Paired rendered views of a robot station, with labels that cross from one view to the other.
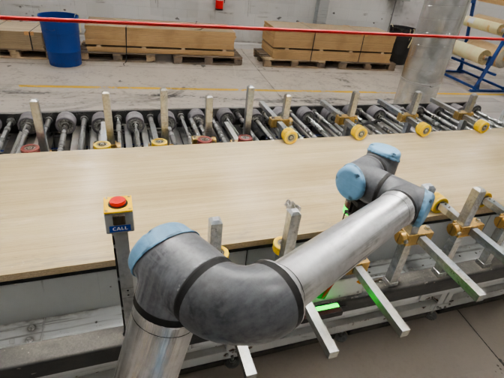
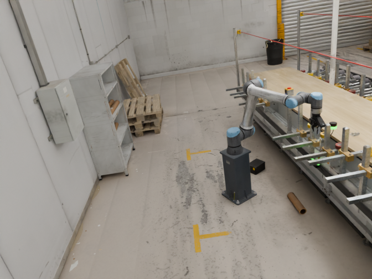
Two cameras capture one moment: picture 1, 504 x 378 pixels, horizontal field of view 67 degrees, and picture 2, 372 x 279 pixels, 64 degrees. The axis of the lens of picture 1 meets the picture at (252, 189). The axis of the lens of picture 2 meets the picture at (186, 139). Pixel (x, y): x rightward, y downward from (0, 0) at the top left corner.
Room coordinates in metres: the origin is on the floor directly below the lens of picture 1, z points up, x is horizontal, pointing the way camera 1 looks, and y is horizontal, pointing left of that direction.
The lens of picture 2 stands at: (0.62, -2.91, 2.24)
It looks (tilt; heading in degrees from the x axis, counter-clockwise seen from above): 25 degrees down; 108
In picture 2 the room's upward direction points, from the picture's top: 10 degrees counter-clockwise
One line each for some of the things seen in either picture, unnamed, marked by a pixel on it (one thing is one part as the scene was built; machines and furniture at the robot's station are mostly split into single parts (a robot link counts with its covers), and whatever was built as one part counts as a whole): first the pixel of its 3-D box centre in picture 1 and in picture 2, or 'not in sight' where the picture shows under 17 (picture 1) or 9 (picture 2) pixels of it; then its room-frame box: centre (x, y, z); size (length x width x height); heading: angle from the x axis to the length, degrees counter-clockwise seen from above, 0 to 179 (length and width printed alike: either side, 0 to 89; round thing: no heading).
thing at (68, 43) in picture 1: (62, 39); not in sight; (5.86, 3.09, 0.36); 0.59 x 0.57 x 0.73; 17
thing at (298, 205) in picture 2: not in sight; (296, 202); (0.83, -0.09, 0.04); 0.30 x 0.08 x 0.08; 111
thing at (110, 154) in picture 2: not in sight; (106, 119); (-1.85, 0.85, 0.78); 0.90 x 0.45 x 1.55; 107
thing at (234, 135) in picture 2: not in sight; (234, 136); (0.18, 0.11, 0.79); 0.17 x 0.15 x 0.18; 49
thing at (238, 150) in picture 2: not in sight; (234, 147); (0.18, 0.10, 0.65); 0.19 x 0.19 x 0.10
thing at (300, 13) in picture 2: not in sight; (300, 44); (1.07, 2.65, 1.25); 0.15 x 0.08 x 1.10; 111
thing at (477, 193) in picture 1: (455, 237); (363, 174); (1.23, -0.84, 0.90); 0.03 x 0.03 x 0.48; 21
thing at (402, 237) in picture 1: (413, 235); (345, 154); (1.15, -0.63, 0.95); 0.13 x 0.06 x 0.05; 111
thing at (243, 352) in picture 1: (230, 314); (293, 135); (0.80, 0.02, 0.82); 0.43 x 0.03 x 0.04; 21
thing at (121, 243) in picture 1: (126, 284); (289, 114); (0.78, 0.34, 0.93); 0.05 x 0.04 x 0.45; 111
